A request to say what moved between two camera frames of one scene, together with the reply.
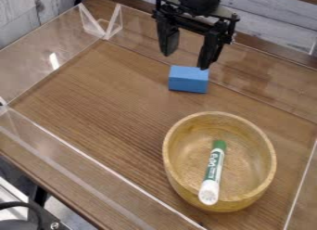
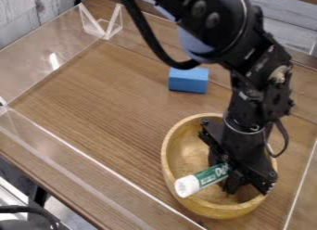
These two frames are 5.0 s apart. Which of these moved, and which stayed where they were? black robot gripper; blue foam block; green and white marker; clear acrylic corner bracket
Moved: green and white marker; black robot gripper
Stayed: clear acrylic corner bracket; blue foam block
